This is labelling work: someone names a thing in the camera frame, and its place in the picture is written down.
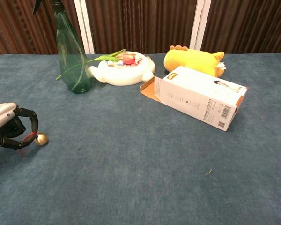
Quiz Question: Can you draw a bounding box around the yellow plush toy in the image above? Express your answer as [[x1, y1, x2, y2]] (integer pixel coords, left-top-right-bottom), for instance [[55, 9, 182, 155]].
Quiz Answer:
[[163, 45, 226, 77]]

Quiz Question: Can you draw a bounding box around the white and orange carton box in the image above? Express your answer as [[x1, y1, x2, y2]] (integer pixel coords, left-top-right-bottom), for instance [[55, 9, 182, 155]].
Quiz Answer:
[[139, 65, 249, 132]]

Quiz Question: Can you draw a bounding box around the blue table cloth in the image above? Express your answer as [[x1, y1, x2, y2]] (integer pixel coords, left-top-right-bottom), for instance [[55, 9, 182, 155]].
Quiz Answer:
[[0, 53, 281, 225]]

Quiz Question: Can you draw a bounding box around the green artificial flower stem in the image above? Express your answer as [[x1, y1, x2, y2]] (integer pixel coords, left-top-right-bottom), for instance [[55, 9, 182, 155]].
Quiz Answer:
[[55, 48, 127, 81]]

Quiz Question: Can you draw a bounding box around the green spray bottle black trigger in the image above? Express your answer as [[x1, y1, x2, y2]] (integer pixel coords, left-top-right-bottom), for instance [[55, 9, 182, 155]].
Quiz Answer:
[[32, 0, 93, 94]]

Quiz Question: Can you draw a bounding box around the small gold bell charm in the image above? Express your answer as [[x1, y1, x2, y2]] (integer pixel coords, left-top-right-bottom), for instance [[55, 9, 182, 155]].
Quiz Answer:
[[17, 131, 49, 157]]

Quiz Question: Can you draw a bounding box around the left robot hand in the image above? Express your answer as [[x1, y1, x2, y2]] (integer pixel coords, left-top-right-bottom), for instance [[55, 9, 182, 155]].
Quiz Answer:
[[0, 102, 39, 150]]

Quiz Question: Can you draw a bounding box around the white round toy plate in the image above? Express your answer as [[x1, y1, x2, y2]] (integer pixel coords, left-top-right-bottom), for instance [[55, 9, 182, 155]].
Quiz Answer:
[[89, 51, 155, 86]]

